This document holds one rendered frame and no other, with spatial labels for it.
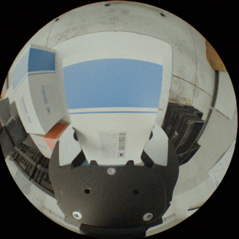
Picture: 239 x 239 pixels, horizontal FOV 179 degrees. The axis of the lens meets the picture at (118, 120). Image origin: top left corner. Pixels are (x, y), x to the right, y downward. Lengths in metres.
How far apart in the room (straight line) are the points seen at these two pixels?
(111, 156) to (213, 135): 2.58
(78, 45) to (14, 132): 0.42
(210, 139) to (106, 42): 2.70
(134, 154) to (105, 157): 0.06
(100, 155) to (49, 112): 0.15
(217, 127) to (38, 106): 2.70
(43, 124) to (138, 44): 0.27
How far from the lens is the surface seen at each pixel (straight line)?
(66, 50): 0.24
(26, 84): 0.19
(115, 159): 0.16
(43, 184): 0.50
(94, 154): 0.15
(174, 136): 0.72
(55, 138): 0.21
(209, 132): 2.65
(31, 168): 0.61
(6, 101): 0.77
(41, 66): 0.21
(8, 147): 0.46
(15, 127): 0.45
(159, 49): 0.23
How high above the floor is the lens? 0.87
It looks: 61 degrees down
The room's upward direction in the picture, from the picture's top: 176 degrees clockwise
